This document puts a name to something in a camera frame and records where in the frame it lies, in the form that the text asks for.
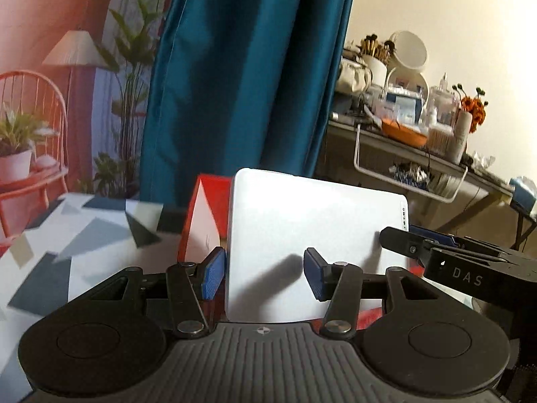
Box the red strawberry-print cardboard box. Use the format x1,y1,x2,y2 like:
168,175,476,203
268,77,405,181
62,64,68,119
178,173,425,331

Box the wall poster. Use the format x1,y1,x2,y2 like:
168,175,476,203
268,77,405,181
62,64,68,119
0,0,187,261

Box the clear plastic jar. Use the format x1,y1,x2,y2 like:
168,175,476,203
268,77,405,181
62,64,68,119
426,84,460,127

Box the grey side table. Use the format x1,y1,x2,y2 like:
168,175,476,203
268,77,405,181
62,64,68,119
314,109,537,253

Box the white vase with orange flowers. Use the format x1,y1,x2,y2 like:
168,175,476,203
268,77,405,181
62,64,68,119
453,84,488,147

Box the blue and white box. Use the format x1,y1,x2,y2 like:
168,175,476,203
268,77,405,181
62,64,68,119
384,88,422,123

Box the white cloth bag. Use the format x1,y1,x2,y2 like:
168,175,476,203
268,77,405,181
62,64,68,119
338,59,372,93

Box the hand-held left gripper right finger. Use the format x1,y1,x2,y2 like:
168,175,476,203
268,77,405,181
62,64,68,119
303,248,441,340

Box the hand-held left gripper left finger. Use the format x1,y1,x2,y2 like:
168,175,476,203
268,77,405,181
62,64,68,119
90,247,227,339

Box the white round mirror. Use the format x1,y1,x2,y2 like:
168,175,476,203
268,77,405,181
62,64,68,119
385,30,429,110

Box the blue tissue box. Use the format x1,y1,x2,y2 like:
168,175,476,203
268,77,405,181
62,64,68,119
509,176,537,216

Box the foil packets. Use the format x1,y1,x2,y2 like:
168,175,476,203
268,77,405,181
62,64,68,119
388,162,433,189

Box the orange bowl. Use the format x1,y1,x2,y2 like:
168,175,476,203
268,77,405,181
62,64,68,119
381,118,429,147

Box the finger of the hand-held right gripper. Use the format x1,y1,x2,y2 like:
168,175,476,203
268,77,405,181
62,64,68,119
379,226,435,267
409,224,510,258

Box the geometric patterned tablecloth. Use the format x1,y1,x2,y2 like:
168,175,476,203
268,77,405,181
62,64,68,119
0,193,187,403

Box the white wire basket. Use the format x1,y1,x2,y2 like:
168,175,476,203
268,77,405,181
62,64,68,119
353,128,468,204

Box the blue curtain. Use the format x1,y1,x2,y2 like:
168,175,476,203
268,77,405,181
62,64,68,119
140,0,359,203

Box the white cup of makeup brushes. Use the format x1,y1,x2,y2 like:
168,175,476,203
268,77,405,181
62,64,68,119
354,34,397,88

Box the clear cotton swab container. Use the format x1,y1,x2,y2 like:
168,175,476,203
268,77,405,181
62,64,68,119
427,128,456,154

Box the crumpled clear plastic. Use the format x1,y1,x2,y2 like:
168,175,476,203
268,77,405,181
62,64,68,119
469,150,496,171

